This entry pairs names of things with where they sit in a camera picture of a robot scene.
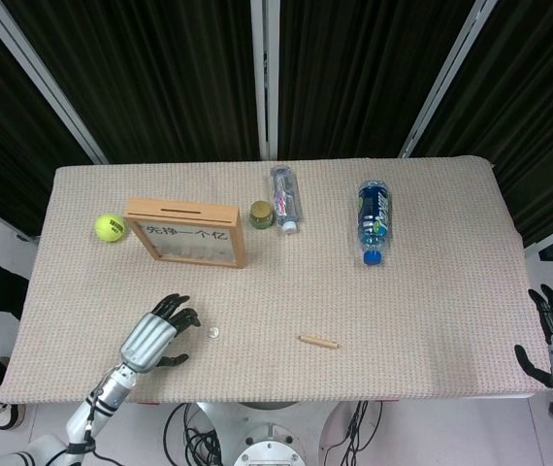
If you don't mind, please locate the light wooden dowel stick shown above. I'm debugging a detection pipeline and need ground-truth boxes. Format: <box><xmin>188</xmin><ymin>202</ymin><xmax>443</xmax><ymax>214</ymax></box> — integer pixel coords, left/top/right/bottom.
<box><xmin>297</xmin><ymin>334</ymin><xmax>340</xmax><ymax>350</ymax></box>

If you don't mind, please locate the blue label drink bottle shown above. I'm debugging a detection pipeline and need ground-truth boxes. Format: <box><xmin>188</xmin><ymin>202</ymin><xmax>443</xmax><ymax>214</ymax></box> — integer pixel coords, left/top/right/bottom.
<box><xmin>356</xmin><ymin>178</ymin><xmax>395</xmax><ymax>266</ymax></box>

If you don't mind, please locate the beige woven table cloth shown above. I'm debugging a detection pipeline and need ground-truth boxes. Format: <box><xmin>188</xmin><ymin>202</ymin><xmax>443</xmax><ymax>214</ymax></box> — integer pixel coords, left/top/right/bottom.
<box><xmin>0</xmin><ymin>154</ymin><xmax>553</xmax><ymax>405</ymax></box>

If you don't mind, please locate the white screen frame post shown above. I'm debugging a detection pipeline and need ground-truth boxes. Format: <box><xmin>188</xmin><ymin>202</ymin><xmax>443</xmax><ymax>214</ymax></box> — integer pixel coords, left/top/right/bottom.
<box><xmin>0</xmin><ymin>0</ymin><xmax>109</xmax><ymax>165</ymax></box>
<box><xmin>249</xmin><ymin>0</ymin><xmax>281</xmax><ymax>160</ymax></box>
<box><xmin>397</xmin><ymin>0</ymin><xmax>506</xmax><ymax>160</ymax></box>

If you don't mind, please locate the green gold small jar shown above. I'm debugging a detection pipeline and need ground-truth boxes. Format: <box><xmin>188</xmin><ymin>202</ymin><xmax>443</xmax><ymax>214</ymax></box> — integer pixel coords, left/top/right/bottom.
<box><xmin>249</xmin><ymin>200</ymin><xmax>277</xmax><ymax>230</ymax></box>

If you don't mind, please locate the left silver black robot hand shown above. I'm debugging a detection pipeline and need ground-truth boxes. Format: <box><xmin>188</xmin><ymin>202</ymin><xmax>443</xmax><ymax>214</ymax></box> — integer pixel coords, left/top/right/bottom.
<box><xmin>118</xmin><ymin>292</ymin><xmax>202</xmax><ymax>374</ymax></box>

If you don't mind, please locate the yellow tennis ball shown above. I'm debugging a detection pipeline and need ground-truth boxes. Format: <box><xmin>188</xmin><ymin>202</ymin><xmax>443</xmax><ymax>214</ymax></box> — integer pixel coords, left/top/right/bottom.
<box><xmin>94</xmin><ymin>213</ymin><xmax>128</xmax><ymax>243</ymax></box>

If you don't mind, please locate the wooden coin box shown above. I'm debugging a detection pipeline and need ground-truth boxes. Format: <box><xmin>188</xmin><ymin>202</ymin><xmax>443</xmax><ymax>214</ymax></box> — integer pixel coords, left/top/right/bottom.
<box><xmin>123</xmin><ymin>197</ymin><xmax>248</xmax><ymax>270</ymax></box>

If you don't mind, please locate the black floor cable bundle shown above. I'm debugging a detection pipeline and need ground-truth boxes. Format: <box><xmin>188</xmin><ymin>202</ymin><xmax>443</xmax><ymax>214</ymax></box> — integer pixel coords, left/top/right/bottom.
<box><xmin>319</xmin><ymin>400</ymin><xmax>384</xmax><ymax>455</ymax></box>
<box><xmin>163</xmin><ymin>401</ymin><xmax>229</xmax><ymax>466</ymax></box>

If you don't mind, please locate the grey round robot base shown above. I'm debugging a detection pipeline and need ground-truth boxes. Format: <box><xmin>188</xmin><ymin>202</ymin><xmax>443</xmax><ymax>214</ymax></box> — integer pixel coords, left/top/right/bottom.
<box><xmin>193</xmin><ymin>400</ymin><xmax>350</xmax><ymax>466</ymax></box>

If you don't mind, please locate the black white sneaker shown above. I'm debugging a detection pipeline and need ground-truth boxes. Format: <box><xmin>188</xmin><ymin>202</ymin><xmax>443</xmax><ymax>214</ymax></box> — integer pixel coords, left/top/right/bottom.
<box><xmin>0</xmin><ymin>402</ymin><xmax>28</xmax><ymax>430</ymax></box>

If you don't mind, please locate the small clear water bottle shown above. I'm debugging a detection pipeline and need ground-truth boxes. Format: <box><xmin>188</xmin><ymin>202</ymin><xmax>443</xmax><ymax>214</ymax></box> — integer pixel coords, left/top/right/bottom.
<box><xmin>269</xmin><ymin>164</ymin><xmax>304</xmax><ymax>235</ymax></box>

